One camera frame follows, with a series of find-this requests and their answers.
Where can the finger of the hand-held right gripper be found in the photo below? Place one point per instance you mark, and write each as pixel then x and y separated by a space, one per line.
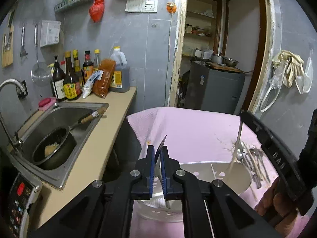
pixel 256 129

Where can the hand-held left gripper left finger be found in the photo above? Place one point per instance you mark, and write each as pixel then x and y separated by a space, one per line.
pixel 151 168

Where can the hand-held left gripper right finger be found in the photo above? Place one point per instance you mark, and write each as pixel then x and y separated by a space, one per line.
pixel 163 173

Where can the metal spoon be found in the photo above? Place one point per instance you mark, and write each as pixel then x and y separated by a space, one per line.
pixel 239 133

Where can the metal fork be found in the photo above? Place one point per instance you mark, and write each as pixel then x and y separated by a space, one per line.
pixel 256 153

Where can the kitchen knife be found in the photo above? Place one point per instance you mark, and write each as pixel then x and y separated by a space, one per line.
pixel 161 145

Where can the white plastic utensil holder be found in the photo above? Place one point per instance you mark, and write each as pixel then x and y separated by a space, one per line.
pixel 230 181

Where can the person's right forearm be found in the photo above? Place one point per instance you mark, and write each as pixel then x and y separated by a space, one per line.
pixel 312 141

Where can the person's right hand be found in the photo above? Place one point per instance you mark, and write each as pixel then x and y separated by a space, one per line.
pixel 277 195

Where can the clear plastic bag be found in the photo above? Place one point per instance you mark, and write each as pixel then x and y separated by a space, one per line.
pixel 276 79

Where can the beige kitchen counter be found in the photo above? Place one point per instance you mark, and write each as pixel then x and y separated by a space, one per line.
pixel 104 141

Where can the grey cabinet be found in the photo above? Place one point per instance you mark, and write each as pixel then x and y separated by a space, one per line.
pixel 213 89

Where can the translucent white bag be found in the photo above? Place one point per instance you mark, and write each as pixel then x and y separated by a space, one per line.
pixel 305 79

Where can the metal bowl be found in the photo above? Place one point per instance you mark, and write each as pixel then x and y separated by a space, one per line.
pixel 230 62

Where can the cream rubber gloves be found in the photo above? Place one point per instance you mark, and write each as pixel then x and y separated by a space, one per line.
pixel 294 64

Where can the metal pot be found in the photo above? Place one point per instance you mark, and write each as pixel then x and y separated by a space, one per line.
pixel 217 59

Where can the large brown liquid jug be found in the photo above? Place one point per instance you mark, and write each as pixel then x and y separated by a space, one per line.
pixel 121 76

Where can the brown framed door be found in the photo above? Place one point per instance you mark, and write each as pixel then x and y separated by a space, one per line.
pixel 244 29

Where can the orange food packet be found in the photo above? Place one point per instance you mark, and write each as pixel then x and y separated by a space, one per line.
pixel 104 79

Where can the yellow sponge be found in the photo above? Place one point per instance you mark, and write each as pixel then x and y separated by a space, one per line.
pixel 51 150

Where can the white and blue packet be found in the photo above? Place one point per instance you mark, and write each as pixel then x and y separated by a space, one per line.
pixel 90 84

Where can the stainless steel sink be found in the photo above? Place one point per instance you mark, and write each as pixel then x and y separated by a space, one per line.
pixel 62 114

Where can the large dark sauce bottle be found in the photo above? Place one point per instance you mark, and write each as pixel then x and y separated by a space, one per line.
pixel 70 86

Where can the wooden shelf unit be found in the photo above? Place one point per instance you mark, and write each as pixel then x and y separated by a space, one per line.
pixel 218 17

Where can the red label sauce bottle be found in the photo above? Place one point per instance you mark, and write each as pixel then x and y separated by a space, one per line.
pixel 88 67

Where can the clear bottle with yellow cap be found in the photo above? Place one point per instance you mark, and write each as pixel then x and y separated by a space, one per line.
pixel 96 60

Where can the dark pump bottle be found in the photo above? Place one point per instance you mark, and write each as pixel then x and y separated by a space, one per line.
pixel 59 86

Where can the pink scrubbing brush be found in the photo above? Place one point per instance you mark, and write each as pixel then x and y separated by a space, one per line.
pixel 45 103

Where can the slim dark sauce bottle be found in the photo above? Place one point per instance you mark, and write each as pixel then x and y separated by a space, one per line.
pixel 77 64

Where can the induction cooker panel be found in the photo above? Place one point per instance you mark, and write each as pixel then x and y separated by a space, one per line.
pixel 19 195

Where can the metal mesh strainer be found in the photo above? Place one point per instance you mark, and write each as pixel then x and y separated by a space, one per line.
pixel 40 73

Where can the metal faucet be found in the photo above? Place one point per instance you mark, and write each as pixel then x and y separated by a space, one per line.
pixel 10 81

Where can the red plastic bag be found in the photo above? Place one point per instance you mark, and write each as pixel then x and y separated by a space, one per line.
pixel 97 10

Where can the metal spatula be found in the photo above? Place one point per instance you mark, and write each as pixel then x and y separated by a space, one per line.
pixel 23 39

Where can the wooden cutting board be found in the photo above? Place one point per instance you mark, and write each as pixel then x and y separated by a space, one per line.
pixel 7 57

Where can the white door frame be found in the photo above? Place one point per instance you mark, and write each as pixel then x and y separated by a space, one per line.
pixel 179 54

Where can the orange wall plug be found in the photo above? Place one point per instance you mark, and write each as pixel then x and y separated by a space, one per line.
pixel 171 9

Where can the black wall socket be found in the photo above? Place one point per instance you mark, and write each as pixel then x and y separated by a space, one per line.
pixel 22 89

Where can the white wall box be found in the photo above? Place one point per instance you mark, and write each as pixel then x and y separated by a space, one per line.
pixel 50 33

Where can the grey wall rack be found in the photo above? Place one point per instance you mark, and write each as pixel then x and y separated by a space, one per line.
pixel 74 1

